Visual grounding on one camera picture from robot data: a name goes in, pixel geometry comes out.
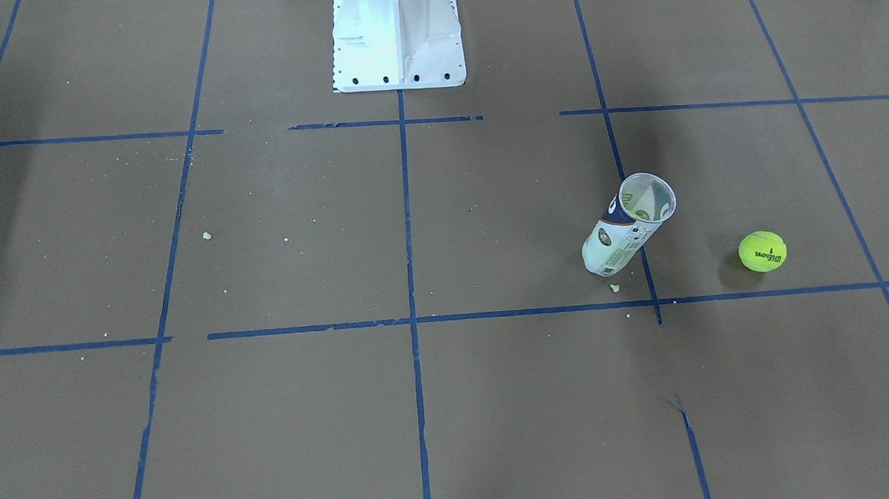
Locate yellow tennis ball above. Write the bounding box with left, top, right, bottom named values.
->
left=737, top=231, right=788, bottom=273

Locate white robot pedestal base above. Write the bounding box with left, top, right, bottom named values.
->
left=331, top=0, right=468, bottom=94

